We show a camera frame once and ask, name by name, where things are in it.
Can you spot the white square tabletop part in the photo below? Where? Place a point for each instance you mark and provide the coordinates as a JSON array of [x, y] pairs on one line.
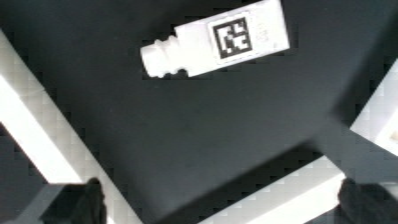
[[376, 124]]

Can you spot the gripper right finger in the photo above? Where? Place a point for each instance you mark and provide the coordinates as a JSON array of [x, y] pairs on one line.
[[367, 203]]

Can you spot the white U-shaped obstacle fence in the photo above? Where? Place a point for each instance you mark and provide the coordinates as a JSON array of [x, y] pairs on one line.
[[287, 203]]

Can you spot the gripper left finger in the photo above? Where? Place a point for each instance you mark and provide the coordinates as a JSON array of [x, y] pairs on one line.
[[68, 204]]

